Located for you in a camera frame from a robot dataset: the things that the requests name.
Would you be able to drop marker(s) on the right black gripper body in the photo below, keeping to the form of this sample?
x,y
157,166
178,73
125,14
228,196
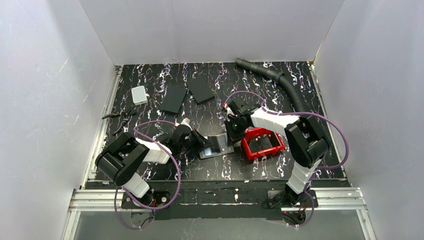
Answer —
x,y
234,131

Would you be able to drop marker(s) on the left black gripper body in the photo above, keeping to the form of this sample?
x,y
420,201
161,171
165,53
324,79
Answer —
x,y
197,142

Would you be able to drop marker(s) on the grey leather card holder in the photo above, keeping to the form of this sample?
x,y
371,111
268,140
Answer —
x,y
219,146

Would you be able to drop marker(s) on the red plastic bin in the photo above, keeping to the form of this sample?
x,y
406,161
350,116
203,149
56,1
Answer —
x,y
270,152

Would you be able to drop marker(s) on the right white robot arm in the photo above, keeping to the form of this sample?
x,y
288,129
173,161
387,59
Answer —
x,y
306,139

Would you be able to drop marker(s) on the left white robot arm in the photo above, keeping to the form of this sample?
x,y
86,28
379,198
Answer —
x,y
121,159

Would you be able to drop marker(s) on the black credit card stack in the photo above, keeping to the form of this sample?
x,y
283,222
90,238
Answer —
x,y
262,142

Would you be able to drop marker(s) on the black flat box left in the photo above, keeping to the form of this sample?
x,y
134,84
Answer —
x,y
173,99

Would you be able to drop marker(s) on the black flat box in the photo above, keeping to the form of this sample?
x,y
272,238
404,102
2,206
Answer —
x,y
173,99
200,90

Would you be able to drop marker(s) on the black flat box right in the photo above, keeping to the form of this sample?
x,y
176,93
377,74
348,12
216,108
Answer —
x,y
200,90

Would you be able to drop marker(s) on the white square box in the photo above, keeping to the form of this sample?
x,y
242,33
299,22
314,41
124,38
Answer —
x,y
139,95

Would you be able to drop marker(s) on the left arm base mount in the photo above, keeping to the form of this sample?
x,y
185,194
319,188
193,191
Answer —
x,y
151,199

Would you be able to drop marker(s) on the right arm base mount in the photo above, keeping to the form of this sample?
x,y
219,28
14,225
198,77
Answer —
x,y
297,205

